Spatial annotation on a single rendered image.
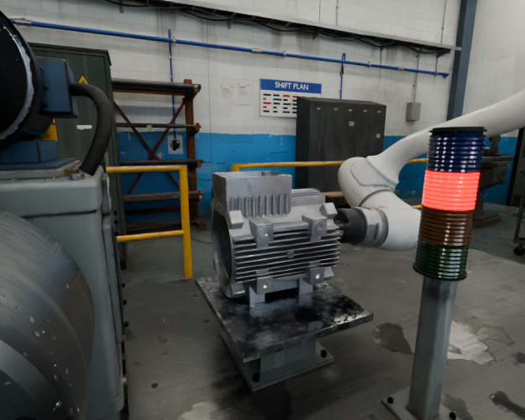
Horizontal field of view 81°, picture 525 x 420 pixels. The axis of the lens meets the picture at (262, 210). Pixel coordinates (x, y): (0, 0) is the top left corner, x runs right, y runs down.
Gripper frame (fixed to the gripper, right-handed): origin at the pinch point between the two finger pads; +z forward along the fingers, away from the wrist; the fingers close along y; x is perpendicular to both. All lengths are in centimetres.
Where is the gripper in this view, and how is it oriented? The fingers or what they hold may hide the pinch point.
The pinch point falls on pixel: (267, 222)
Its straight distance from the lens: 59.2
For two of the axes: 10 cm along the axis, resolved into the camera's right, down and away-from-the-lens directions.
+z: -9.2, -0.6, -3.9
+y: 3.7, 2.0, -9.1
